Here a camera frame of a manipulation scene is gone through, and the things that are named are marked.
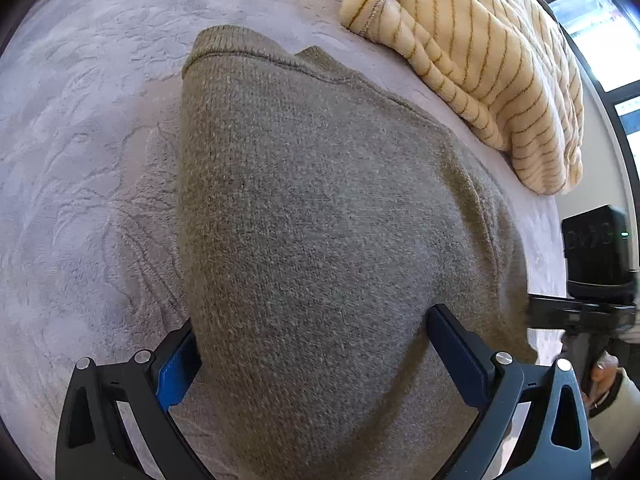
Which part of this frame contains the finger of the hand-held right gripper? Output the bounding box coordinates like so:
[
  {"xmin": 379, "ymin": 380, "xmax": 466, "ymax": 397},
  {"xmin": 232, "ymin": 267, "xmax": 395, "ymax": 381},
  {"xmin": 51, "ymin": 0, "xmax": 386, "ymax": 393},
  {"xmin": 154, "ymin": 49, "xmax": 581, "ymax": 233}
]
[{"xmin": 525, "ymin": 294, "xmax": 627, "ymax": 332}]

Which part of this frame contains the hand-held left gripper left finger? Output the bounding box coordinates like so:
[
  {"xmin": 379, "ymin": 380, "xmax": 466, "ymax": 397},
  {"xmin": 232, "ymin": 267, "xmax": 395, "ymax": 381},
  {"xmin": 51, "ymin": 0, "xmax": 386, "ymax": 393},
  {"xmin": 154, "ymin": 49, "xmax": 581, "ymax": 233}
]
[{"xmin": 56, "ymin": 319, "xmax": 202, "ymax": 480}]

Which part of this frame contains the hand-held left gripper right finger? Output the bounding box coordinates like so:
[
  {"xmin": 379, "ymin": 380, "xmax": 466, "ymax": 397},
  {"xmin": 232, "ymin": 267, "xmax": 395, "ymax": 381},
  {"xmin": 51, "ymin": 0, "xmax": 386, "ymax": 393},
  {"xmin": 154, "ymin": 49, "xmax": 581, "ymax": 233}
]
[{"xmin": 426, "ymin": 303, "xmax": 594, "ymax": 480}]

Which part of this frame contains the olive grey knit sweater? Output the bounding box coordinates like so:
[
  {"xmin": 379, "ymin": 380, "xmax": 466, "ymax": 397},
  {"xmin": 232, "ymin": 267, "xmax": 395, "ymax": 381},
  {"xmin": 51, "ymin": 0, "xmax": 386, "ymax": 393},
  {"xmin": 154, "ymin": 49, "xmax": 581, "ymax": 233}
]
[{"xmin": 177, "ymin": 25, "xmax": 539, "ymax": 480}]

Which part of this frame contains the person's right hand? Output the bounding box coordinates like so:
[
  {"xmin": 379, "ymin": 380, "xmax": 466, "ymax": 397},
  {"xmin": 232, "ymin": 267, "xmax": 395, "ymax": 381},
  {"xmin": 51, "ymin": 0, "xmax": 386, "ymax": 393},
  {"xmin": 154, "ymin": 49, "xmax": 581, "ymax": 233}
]
[{"xmin": 585, "ymin": 350, "xmax": 623, "ymax": 411}]

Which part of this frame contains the cream striped fleece garment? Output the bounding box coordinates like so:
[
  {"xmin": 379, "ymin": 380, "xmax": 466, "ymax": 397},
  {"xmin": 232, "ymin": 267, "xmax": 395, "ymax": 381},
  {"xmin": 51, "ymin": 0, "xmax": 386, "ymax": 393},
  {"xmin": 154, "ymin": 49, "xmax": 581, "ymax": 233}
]
[{"xmin": 340, "ymin": 0, "xmax": 585, "ymax": 196}]

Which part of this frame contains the lavender embossed bedspread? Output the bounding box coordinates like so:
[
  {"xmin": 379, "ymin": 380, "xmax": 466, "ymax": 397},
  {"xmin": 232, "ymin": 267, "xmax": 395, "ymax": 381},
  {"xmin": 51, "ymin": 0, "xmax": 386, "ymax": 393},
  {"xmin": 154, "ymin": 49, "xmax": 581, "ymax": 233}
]
[{"xmin": 0, "ymin": 0, "xmax": 569, "ymax": 480}]

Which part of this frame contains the window with dark frame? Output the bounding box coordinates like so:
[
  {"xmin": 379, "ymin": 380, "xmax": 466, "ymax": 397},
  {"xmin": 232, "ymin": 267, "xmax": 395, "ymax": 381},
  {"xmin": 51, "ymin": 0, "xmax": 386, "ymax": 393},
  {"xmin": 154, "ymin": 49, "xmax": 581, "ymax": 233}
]
[{"xmin": 515, "ymin": 0, "xmax": 640, "ymax": 201}]

